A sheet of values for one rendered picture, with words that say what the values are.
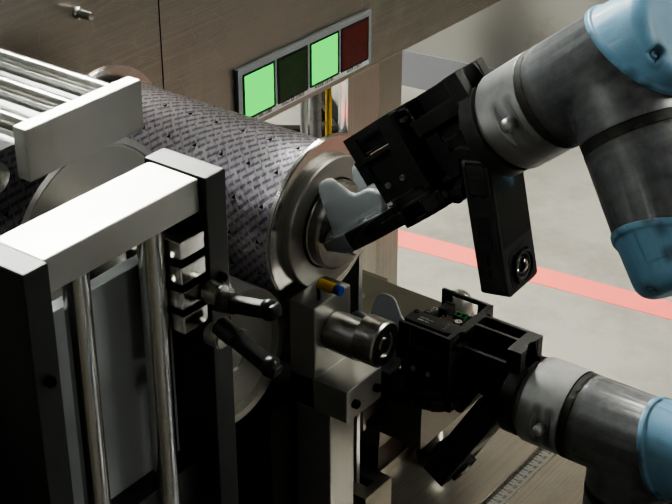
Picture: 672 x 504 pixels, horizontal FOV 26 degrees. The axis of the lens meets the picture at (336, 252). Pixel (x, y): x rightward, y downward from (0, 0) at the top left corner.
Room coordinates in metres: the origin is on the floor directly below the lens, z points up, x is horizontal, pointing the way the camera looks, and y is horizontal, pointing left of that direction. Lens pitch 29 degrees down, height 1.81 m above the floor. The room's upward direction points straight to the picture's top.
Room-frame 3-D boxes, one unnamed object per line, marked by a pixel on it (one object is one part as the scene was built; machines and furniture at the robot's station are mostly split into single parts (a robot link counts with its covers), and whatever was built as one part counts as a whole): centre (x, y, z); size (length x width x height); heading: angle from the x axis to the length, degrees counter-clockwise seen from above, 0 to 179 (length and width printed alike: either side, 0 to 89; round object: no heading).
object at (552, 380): (1.00, -0.18, 1.11); 0.08 x 0.05 x 0.08; 143
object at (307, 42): (1.58, 0.03, 1.18); 0.25 x 0.01 x 0.07; 143
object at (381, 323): (1.00, -0.03, 1.18); 0.04 x 0.02 x 0.04; 143
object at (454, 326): (1.05, -0.12, 1.12); 0.12 x 0.08 x 0.09; 53
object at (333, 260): (1.07, 0.00, 1.25); 0.07 x 0.02 x 0.07; 143
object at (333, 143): (1.07, 0.01, 1.25); 0.15 x 0.01 x 0.15; 143
